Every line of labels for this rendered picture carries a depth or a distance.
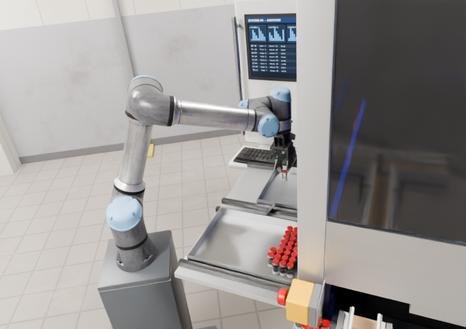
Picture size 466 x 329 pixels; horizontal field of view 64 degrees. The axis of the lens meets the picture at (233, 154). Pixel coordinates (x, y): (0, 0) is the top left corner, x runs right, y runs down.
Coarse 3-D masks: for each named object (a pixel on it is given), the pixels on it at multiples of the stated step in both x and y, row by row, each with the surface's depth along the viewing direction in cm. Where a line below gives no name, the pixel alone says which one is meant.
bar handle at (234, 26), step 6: (234, 18) 167; (234, 24) 169; (240, 24) 174; (234, 30) 170; (234, 36) 171; (234, 42) 173; (234, 48) 174; (234, 54) 176; (240, 66) 179; (240, 72) 180; (240, 78) 181; (240, 84) 183; (240, 90) 184; (240, 96) 186
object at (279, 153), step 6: (282, 132) 139; (288, 132) 140; (276, 138) 142; (282, 138) 141; (276, 144) 143; (282, 144) 141; (288, 144) 143; (270, 150) 143; (276, 150) 142; (282, 150) 141; (288, 150) 142; (270, 156) 144; (276, 156) 143; (282, 156) 142; (288, 156) 143
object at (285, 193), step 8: (296, 168) 158; (272, 176) 156; (280, 176) 159; (288, 176) 158; (296, 176) 158; (272, 184) 154; (280, 184) 154; (288, 184) 153; (296, 184) 153; (264, 192) 148; (272, 192) 149; (280, 192) 149; (288, 192) 148; (296, 192) 148; (264, 200) 140; (272, 200) 145; (280, 200) 144; (288, 200) 144; (296, 200) 144; (288, 208) 137; (296, 208) 135
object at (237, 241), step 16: (224, 208) 138; (208, 224) 131; (224, 224) 135; (240, 224) 134; (256, 224) 133; (272, 224) 132; (288, 224) 129; (208, 240) 128; (224, 240) 128; (240, 240) 127; (256, 240) 126; (272, 240) 125; (192, 256) 118; (208, 256) 122; (224, 256) 121; (240, 256) 120; (256, 256) 120; (240, 272) 112; (256, 272) 110; (272, 272) 113
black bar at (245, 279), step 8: (184, 264) 118; (192, 264) 117; (200, 264) 116; (208, 272) 115; (216, 272) 113; (224, 272) 113; (232, 272) 112; (240, 280) 111; (248, 280) 109; (256, 280) 109; (264, 280) 109; (264, 288) 108; (272, 288) 107; (280, 288) 106; (288, 288) 105
